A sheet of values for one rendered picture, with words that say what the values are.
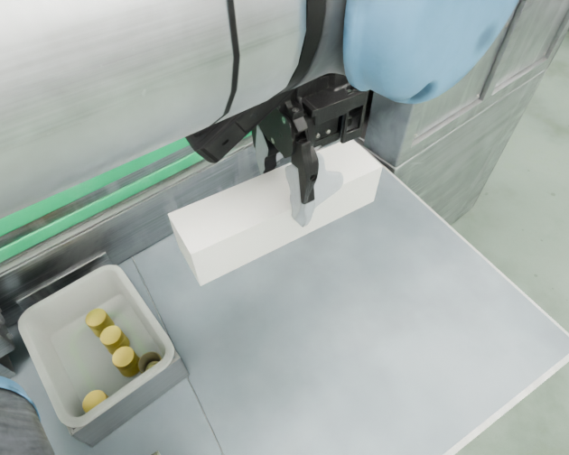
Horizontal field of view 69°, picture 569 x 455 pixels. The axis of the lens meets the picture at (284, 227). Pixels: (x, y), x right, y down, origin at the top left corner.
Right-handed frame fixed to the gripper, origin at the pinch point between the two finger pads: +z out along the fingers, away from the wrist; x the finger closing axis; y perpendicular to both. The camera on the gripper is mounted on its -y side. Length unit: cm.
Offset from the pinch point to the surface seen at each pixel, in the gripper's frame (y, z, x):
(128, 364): -24.6, 27.8, 4.8
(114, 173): -14.4, 14.2, 30.9
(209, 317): -10.0, 34.1, 8.7
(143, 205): -12.0, 22.2, 29.4
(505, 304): 38, 34, -18
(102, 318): -25.8, 27.7, 14.5
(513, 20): 77, 9, 26
